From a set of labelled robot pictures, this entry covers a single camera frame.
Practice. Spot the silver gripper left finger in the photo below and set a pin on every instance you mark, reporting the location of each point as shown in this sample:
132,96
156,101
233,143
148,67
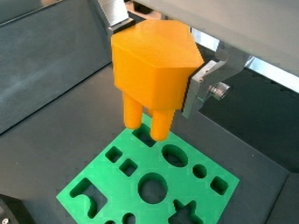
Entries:
114,15

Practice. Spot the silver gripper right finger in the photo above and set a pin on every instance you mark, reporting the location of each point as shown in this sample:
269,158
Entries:
205,82

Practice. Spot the orange three prong plug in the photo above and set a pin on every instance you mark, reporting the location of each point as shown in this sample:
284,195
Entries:
155,57

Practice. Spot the black object at corner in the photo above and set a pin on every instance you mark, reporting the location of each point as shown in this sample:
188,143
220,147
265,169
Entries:
13,212

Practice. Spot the green shape sorter board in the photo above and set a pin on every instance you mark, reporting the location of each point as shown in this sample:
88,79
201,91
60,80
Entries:
147,182

